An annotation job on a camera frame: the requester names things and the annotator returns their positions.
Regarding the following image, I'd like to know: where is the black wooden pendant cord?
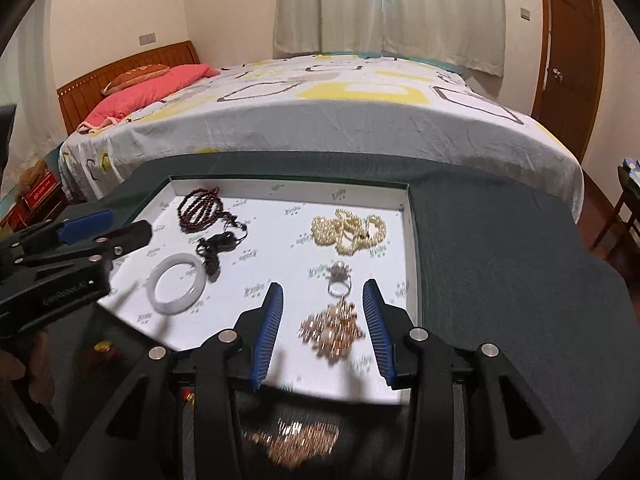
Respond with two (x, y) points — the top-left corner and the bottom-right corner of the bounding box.
(194, 228), (250, 281)

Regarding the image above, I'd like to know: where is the white jade bangle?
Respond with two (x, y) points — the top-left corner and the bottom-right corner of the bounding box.
(145, 252), (207, 315)

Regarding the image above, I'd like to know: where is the silver pearl ring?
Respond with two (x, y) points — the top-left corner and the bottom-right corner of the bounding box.
(326, 260), (354, 298)

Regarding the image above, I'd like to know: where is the wall power socket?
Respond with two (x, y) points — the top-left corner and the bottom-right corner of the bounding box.
(139, 32), (156, 46)

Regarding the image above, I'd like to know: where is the rose gold chain necklace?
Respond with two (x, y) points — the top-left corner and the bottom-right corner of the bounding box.
(244, 418), (343, 470)

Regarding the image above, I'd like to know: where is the red gift box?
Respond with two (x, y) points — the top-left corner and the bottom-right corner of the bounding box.
(18, 171), (61, 211)

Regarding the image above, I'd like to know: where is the orange cushion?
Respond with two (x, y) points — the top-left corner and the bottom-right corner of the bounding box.
(101, 64), (170, 96)

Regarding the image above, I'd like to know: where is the wooden headboard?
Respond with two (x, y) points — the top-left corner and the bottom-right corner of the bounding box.
(56, 39), (202, 137)

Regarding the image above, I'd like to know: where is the wooden chair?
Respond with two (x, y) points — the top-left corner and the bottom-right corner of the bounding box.
(590, 157), (640, 252)

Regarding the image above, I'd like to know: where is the dark grey table cloth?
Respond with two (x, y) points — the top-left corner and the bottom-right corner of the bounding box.
(65, 152), (639, 479)

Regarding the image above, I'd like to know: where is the side window curtain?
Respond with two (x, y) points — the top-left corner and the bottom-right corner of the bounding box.
(1, 0), (65, 195)

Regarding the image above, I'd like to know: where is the person's left hand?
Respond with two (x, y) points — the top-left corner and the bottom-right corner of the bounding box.
(1, 332), (55, 408)

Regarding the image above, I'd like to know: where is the red tassel gold charm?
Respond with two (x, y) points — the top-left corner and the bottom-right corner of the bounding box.
(93, 340), (122, 361)

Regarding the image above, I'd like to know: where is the white striped curtain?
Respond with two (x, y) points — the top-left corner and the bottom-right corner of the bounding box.
(272, 0), (506, 77)

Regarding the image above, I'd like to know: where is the white pearl necklace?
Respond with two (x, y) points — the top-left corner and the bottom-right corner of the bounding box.
(310, 208), (388, 257)

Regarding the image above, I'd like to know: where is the bed with patterned sheet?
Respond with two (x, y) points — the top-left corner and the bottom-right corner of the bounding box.
(58, 55), (584, 216)

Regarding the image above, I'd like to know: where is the dark red bead bracelet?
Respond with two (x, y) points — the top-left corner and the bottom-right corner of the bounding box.
(176, 186), (249, 235)

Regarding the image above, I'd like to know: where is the green jewelry tray box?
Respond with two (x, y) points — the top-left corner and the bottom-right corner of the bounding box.
(102, 179), (418, 404)

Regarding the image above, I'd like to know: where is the brown wooden door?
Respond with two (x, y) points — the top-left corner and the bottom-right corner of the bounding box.
(533, 0), (605, 159)

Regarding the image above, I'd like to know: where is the pink pillow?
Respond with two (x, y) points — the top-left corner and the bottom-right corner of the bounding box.
(76, 64), (220, 132)

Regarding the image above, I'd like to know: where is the brown teddy bear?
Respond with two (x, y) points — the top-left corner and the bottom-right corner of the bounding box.
(14, 158), (49, 203)

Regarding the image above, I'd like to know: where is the pearl flower brooch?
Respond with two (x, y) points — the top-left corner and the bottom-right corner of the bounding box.
(297, 298), (366, 365)

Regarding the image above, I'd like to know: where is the red tassel knot charm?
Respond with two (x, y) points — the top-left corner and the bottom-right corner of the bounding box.
(181, 387), (195, 406)

